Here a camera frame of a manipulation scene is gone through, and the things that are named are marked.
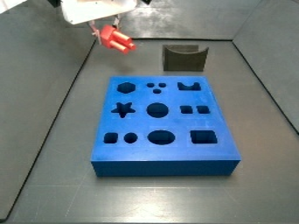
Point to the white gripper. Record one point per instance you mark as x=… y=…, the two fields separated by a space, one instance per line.
x=79 y=11

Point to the black curved fixture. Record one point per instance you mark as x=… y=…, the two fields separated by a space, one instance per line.
x=185 y=58

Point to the blue foam shape board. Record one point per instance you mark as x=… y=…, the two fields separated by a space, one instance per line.
x=162 y=129

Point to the red three prong object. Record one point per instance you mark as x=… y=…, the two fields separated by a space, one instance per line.
x=114 y=39

